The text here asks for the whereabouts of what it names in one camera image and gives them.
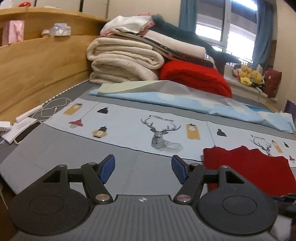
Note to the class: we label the white power strip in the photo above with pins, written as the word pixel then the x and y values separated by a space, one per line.
pixel 4 127

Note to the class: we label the teal plush shark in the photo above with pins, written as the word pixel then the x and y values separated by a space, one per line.
pixel 185 34

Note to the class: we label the red round object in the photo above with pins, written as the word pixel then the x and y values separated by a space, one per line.
pixel 25 4

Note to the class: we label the white folded cloth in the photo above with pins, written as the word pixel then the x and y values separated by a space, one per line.
pixel 127 24

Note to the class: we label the cream folded blanket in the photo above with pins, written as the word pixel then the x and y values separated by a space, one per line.
pixel 120 60

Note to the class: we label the dark red cushion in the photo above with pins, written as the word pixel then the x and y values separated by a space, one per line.
pixel 274 83

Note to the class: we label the light blue folded sheet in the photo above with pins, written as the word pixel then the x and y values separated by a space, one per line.
pixel 185 99

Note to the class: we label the dark red knit garment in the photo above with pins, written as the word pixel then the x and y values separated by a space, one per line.
pixel 242 166

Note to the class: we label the pink box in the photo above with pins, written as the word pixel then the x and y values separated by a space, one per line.
pixel 13 32

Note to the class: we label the wooden headboard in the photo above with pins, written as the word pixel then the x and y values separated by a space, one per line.
pixel 34 69

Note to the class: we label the bright red folded blanket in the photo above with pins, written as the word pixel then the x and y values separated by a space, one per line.
pixel 194 76

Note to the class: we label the yellow plush toy bouquet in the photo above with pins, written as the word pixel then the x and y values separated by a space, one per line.
pixel 249 76

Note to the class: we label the clear plastic bag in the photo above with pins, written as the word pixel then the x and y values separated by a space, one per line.
pixel 60 29

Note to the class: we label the window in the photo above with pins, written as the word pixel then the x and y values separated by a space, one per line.
pixel 226 27

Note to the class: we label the white stick-shaped device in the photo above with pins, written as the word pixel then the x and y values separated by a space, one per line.
pixel 29 113

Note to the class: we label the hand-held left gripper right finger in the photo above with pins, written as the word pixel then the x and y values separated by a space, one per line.
pixel 179 169

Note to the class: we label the beige folded cloth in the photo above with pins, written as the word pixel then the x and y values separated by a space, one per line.
pixel 175 45

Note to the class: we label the dark brown folded cloth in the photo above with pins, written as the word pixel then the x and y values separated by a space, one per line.
pixel 194 60

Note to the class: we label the blue curtain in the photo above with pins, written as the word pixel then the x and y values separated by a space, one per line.
pixel 262 34
pixel 188 14

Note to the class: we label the smartphone with gold edge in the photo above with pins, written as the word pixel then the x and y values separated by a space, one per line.
pixel 27 133

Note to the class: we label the printed grey bed sheet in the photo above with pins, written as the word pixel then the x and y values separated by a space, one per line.
pixel 138 166

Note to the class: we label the white window sill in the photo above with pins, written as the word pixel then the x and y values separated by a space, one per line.
pixel 240 89

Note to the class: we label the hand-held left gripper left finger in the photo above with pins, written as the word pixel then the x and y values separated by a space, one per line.
pixel 107 169

